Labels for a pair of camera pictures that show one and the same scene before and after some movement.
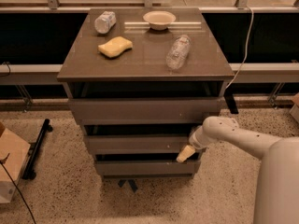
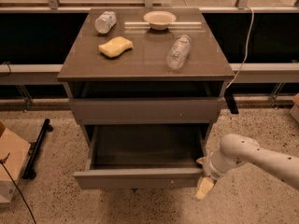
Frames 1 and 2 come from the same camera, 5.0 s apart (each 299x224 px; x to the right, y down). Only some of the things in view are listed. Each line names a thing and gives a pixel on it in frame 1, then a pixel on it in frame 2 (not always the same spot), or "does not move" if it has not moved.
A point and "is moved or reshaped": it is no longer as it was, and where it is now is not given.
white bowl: [159, 21] does not move
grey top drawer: [143, 111] does not move
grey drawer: [139, 145] is moved or reshaped
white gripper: [195, 141] → [208, 168]
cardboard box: [14, 150] does not move
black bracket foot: [228, 94] does not move
